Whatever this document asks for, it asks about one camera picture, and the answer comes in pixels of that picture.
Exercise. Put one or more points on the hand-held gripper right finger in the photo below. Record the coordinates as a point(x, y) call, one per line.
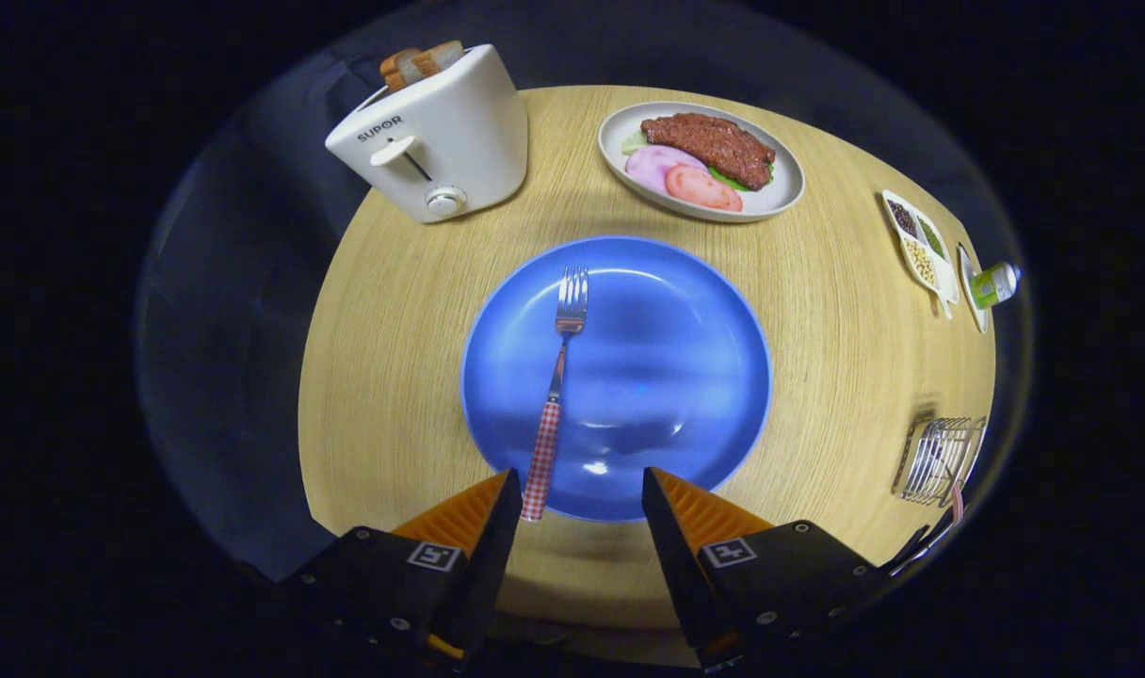
point(676, 556)

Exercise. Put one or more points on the round grey food plate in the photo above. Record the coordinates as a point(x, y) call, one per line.
point(772, 195)

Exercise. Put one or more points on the small white plate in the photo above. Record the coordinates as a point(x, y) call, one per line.
point(975, 315)

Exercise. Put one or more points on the red tomato slice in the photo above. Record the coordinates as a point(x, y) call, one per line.
point(704, 188)

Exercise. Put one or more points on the green lettuce leaf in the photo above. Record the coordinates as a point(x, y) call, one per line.
point(632, 143)

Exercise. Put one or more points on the white toaster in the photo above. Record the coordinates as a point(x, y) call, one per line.
point(459, 122)

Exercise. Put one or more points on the yellow soybeans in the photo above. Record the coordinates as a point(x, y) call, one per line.
point(921, 264)

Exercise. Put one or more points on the toasted bread slice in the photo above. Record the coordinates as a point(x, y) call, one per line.
point(398, 68)
point(439, 56)

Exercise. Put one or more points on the green label metal bottle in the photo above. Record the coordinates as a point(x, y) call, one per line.
point(991, 285)

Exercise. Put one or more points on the pink ham slice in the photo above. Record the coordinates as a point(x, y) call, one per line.
point(648, 165)

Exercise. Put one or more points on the dark red beans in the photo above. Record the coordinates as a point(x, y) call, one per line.
point(902, 218)

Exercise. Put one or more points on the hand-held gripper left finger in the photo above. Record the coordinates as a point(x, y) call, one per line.
point(488, 565)

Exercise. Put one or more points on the white divided dish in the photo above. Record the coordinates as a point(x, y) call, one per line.
point(944, 282)

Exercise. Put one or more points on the green mung beans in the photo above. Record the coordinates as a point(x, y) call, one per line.
point(930, 237)

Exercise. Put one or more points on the blue plate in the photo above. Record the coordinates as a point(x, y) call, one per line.
point(667, 377)

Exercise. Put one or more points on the brown steak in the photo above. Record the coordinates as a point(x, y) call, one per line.
point(714, 146)

